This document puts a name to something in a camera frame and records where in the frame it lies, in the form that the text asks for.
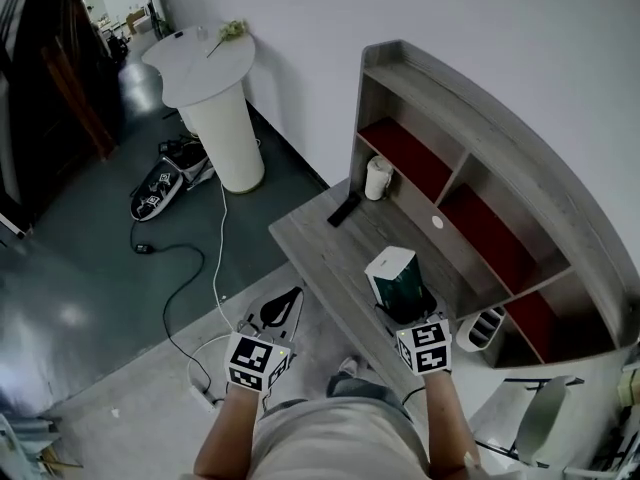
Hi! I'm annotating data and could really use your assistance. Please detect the white folding chair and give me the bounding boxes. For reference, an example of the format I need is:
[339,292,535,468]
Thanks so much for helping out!
[472,374,586,470]

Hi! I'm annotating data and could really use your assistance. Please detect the black rolling bag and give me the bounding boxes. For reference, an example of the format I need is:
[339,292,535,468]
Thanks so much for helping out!
[106,31,133,61]

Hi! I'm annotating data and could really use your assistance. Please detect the white cylindrical canister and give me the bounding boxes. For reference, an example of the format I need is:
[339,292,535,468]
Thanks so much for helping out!
[364,156,394,201]

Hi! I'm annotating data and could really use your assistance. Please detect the black floor cable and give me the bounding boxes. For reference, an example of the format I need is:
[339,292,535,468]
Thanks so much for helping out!
[129,217,207,364]

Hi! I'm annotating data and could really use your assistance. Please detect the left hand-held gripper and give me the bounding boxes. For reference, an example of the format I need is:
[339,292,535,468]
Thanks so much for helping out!
[224,287,306,395]

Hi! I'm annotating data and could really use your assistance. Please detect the white power strip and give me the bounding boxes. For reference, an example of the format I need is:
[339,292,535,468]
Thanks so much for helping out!
[188,381,222,412]

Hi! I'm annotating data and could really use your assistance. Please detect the person's grey trousers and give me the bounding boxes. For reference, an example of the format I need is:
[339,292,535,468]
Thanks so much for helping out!
[326,371,414,419]

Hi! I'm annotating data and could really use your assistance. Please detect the person's beige shirt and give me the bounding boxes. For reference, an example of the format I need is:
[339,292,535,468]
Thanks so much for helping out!
[247,397,432,480]

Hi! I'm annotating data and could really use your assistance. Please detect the grey wooden desk with hutch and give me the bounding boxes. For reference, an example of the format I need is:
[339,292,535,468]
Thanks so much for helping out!
[268,39,640,370]

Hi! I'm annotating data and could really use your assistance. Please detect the dried flower sprig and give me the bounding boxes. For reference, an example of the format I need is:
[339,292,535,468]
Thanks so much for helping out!
[206,18,250,60]

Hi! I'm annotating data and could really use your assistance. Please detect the black remote control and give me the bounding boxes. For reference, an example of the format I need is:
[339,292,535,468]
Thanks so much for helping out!
[326,190,363,228]

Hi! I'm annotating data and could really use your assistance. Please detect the person's right forearm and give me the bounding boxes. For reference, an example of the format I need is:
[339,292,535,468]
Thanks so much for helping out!
[421,369,482,475]

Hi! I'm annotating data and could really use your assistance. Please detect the person's left forearm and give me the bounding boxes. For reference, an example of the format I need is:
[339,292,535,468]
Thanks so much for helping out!
[193,381,265,480]

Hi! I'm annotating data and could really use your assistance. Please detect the white round pedestal table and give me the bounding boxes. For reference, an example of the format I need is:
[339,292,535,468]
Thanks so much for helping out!
[141,24,267,196]

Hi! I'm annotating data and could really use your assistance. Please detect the white striped cup holder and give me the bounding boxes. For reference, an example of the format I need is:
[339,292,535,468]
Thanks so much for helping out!
[455,306,507,354]

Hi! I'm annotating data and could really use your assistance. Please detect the white floor cable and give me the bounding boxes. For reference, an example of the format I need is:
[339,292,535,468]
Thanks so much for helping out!
[186,181,236,400]

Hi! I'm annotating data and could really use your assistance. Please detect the green and white box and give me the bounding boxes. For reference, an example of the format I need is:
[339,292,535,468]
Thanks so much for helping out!
[363,245,427,326]

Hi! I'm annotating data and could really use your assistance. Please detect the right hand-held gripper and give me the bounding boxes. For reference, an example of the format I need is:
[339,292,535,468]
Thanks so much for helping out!
[374,287,455,377]

